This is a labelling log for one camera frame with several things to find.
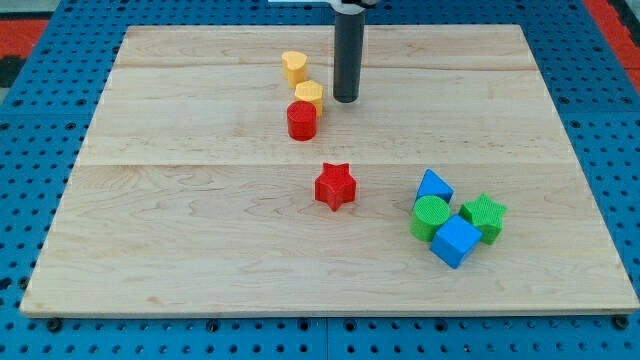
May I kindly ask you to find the red star block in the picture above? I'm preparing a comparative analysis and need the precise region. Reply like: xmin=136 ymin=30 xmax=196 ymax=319
xmin=314 ymin=163 xmax=357 ymax=211

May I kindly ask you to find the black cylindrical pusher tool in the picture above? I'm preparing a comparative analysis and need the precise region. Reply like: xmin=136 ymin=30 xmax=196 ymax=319
xmin=333 ymin=11 xmax=365 ymax=103

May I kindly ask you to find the blue cube block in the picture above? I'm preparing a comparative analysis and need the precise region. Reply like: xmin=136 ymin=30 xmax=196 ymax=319
xmin=430 ymin=215 xmax=482 ymax=269

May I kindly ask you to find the wooden board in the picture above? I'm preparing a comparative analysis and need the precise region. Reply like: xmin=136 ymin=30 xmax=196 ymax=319
xmin=21 ymin=25 xmax=639 ymax=318

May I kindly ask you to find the green cylinder block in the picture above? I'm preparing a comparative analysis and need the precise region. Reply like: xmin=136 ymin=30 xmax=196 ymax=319
xmin=409 ymin=195 xmax=451 ymax=242

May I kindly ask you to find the yellow hexagon block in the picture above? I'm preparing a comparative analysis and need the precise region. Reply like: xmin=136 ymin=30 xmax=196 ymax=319
xmin=294 ymin=80 xmax=324 ymax=117

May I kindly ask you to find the yellow heart block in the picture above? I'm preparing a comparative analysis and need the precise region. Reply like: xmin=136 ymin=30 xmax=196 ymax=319
xmin=281 ymin=51 xmax=308 ymax=88

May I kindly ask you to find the blue triangle block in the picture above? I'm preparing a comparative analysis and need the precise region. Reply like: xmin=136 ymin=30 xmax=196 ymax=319
xmin=415 ymin=168 xmax=455 ymax=204

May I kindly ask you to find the red cylinder block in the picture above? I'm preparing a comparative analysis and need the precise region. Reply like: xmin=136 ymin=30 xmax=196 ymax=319
xmin=286 ymin=101 xmax=317 ymax=141

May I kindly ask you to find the green star block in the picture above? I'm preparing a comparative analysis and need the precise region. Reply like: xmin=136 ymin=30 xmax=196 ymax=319
xmin=458 ymin=193 xmax=508 ymax=245

